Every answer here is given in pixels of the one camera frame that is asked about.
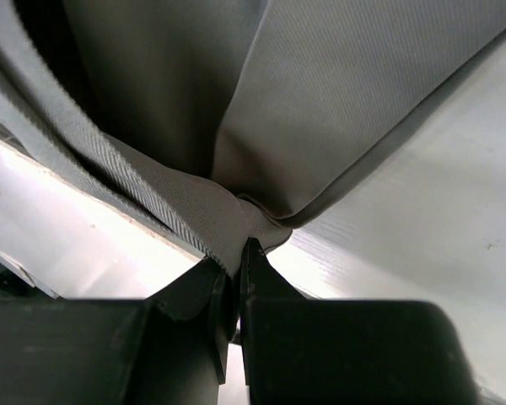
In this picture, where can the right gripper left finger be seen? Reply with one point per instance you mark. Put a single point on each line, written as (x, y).
(170, 348)

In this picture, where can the grey pleated skirt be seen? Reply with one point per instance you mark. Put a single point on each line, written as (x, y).
(225, 120)

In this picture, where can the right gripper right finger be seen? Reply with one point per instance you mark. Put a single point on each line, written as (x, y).
(310, 351)

